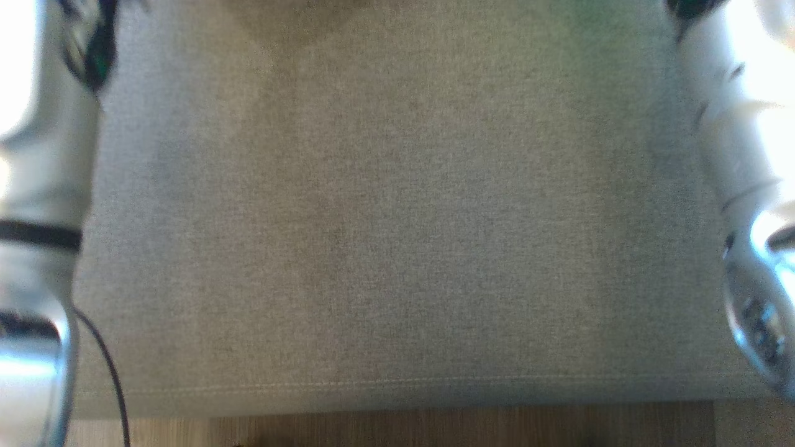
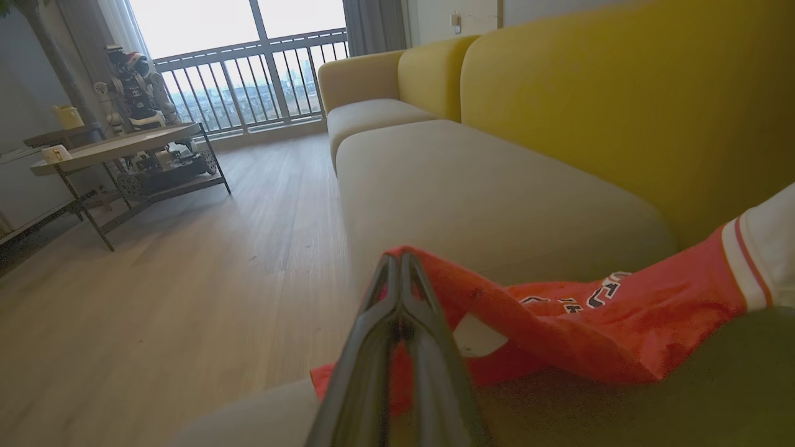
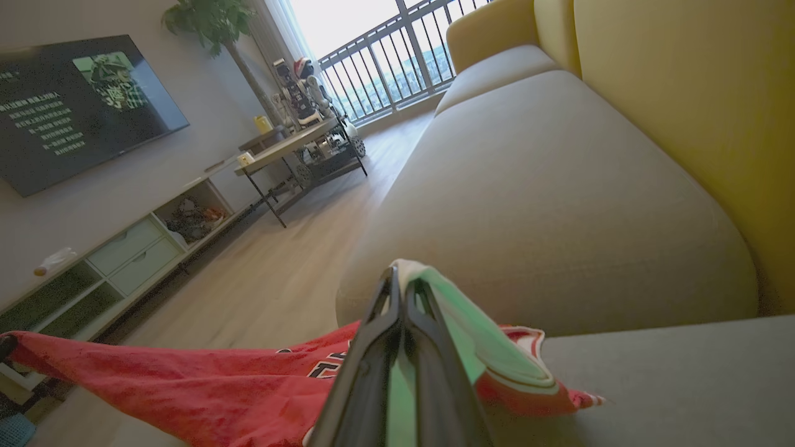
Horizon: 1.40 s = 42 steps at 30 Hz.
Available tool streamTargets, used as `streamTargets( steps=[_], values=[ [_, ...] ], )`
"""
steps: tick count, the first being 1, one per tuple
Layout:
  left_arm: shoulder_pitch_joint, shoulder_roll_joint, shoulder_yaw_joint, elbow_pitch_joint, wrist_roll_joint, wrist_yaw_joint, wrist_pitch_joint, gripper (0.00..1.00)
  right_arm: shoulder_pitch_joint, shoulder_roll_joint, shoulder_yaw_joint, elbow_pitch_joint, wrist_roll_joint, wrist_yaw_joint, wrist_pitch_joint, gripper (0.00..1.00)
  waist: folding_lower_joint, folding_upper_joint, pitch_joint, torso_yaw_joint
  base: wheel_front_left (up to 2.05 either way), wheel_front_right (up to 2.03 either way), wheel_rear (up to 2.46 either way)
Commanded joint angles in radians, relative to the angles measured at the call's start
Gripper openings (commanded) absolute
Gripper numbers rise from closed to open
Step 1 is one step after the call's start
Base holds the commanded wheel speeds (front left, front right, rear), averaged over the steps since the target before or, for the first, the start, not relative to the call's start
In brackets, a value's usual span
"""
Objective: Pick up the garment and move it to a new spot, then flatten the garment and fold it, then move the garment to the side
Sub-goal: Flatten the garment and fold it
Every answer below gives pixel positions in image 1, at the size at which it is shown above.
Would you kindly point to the large grey sofa seat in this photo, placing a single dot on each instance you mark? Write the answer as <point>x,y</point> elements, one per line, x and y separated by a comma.
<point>404,217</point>

